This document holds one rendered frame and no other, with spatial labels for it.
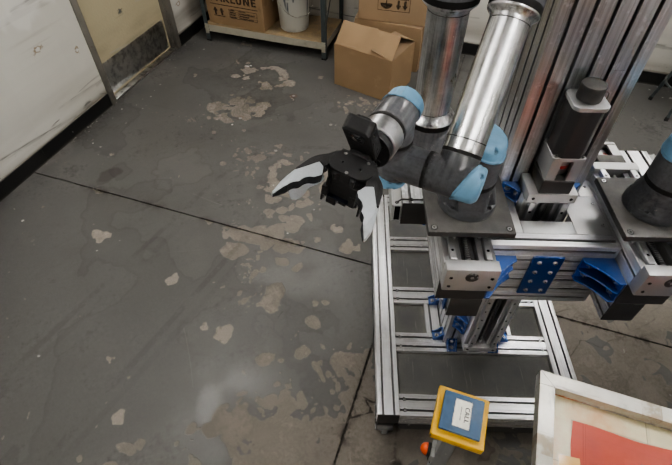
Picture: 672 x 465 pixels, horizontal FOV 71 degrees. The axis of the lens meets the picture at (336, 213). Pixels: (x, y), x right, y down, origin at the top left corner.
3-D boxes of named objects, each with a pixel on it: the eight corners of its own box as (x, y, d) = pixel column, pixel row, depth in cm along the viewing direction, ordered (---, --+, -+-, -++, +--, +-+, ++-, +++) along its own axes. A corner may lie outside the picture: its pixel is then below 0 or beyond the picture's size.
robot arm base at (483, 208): (434, 181, 132) (440, 154, 125) (489, 182, 132) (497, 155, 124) (441, 221, 122) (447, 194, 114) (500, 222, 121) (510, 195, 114)
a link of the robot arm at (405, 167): (415, 203, 92) (422, 160, 84) (363, 184, 96) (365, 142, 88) (428, 178, 97) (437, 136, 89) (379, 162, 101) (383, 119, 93)
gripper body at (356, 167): (357, 221, 76) (387, 176, 83) (366, 185, 69) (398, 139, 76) (316, 200, 77) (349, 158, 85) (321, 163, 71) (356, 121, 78)
